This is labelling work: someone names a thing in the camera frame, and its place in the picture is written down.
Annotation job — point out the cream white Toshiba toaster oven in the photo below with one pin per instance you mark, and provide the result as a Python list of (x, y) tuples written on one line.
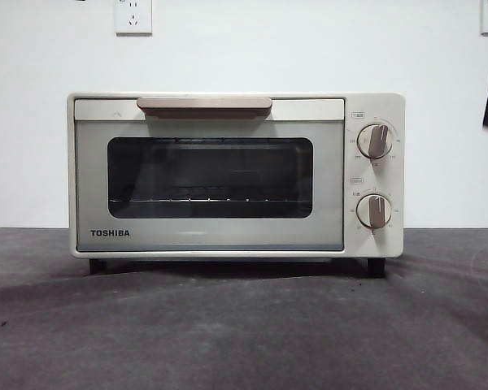
[(374, 105)]

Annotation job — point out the cream temperature knob, beige grip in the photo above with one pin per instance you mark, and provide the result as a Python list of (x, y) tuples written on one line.
[(375, 141)]

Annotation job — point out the cream timer knob, beige grip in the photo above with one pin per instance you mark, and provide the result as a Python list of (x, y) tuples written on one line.
[(375, 211)]

